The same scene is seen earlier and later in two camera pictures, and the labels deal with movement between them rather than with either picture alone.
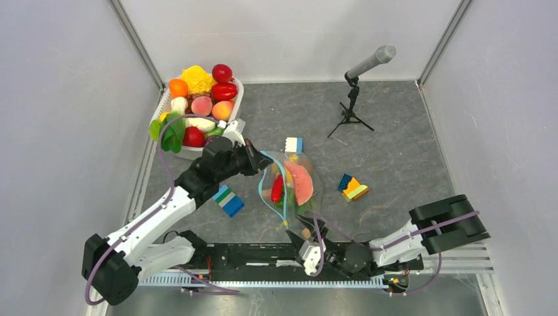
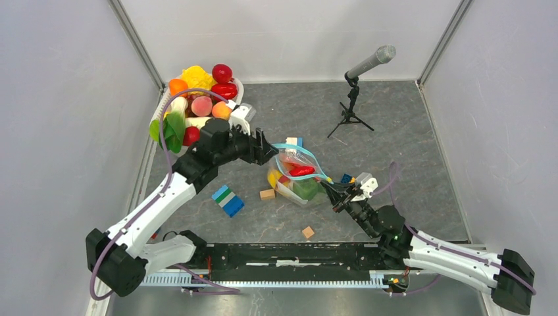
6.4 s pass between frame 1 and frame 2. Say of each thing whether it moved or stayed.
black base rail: stayed
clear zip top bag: moved
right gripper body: moved
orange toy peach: stayed
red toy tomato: stayed
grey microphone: stayed
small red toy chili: moved
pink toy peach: stayed
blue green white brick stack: stayed
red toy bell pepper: stayed
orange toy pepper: stayed
